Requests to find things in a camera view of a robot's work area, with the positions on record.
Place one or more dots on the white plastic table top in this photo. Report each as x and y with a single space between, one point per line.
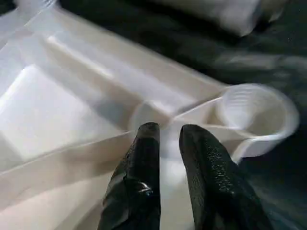
48 95

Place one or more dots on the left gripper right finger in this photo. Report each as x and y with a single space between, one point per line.
216 187

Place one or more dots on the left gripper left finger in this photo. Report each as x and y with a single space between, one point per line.
141 179

